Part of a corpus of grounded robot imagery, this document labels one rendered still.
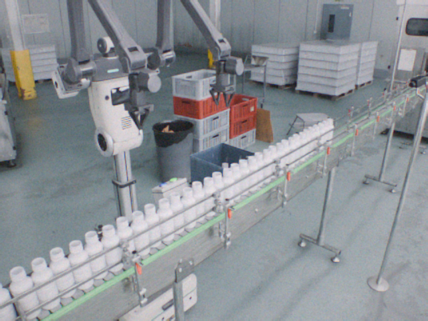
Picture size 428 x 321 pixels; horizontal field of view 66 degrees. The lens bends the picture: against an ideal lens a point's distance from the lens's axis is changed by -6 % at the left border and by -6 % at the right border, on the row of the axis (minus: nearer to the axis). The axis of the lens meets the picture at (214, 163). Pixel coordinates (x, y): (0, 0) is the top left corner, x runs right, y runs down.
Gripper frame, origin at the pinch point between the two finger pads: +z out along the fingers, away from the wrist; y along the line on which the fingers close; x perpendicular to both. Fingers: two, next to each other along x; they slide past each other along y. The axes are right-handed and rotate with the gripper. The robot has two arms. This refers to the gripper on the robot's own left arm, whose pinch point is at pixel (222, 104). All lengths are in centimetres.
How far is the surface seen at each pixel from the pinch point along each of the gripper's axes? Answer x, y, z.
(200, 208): 32.0, -16.2, 33.6
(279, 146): -27.0, -14.9, 24.5
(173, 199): 44, -15, 25
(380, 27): -994, 250, -4
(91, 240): 79, -16, 24
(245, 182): 2.3, -16.0, 33.7
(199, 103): -142, 160, 54
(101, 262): 78, -17, 33
